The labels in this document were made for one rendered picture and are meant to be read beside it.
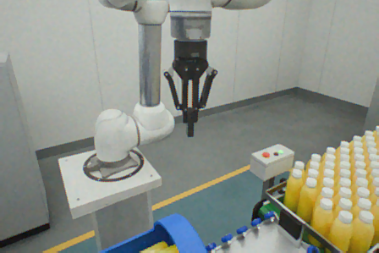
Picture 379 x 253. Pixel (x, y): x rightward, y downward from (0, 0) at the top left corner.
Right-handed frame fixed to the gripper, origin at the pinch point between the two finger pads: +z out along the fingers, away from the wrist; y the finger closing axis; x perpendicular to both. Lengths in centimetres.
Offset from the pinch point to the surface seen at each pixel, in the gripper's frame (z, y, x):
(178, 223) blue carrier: 26.9, -3.9, -6.1
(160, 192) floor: 150, 1, 154
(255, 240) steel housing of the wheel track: 57, 28, 9
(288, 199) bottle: 53, 51, 23
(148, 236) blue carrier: 39.2, -12.3, 2.3
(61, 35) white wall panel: 3, -97, 258
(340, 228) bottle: 44, 54, -3
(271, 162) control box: 40, 46, 34
